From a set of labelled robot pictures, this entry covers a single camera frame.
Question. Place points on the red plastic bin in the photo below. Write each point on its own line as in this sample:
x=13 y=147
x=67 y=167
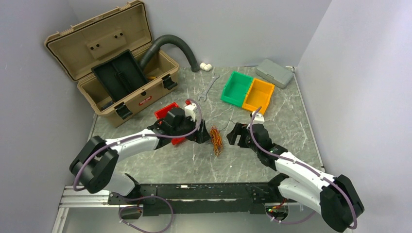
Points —
x=164 y=113

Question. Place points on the tan plastic toolbox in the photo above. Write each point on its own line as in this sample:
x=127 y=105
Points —
x=101 y=38

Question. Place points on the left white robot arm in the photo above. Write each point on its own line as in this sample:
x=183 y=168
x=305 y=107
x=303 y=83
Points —
x=94 y=166

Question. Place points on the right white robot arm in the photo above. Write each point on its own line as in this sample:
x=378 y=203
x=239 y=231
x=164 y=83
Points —
x=332 y=197

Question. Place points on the white pipe fitting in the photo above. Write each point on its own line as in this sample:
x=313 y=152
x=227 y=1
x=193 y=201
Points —
x=205 y=67

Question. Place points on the orange plastic bin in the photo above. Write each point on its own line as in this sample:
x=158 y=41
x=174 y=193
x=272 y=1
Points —
x=258 y=95

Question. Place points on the grey plastic case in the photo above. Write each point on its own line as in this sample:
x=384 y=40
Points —
x=274 y=73

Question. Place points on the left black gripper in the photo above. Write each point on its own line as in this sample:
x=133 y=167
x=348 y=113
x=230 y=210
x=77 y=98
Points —
x=202 y=136

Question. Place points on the black toolbox tray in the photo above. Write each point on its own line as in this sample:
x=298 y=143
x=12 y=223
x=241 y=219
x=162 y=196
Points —
x=120 y=76

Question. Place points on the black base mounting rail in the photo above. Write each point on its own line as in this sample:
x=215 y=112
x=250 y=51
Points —
x=203 y=198

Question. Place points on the aluminium extrusion frame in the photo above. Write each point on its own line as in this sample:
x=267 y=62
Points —
x=71 y=199

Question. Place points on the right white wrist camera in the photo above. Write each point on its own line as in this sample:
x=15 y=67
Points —
x=258 y=119

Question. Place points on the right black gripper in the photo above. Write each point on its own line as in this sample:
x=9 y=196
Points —
x=239 y=129

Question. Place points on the green plastic bin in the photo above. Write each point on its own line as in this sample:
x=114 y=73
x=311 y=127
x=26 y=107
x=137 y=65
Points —
x=236 y=88

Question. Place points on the silver open-end wrench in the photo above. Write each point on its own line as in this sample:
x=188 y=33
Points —
x=203 y=95

